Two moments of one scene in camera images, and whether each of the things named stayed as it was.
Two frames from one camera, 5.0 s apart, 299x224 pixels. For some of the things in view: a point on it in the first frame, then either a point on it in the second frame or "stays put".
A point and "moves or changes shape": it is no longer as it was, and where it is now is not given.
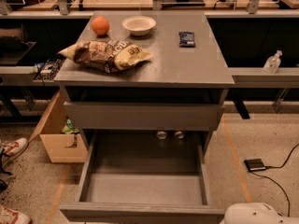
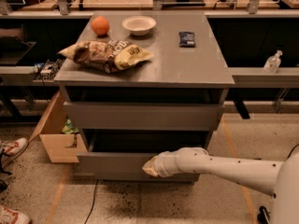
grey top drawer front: x=145 y=116 stays put
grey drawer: x=145 y=177 moves or changes shape
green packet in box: x=68 y=128 stays put
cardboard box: x=62 y=147 stays put
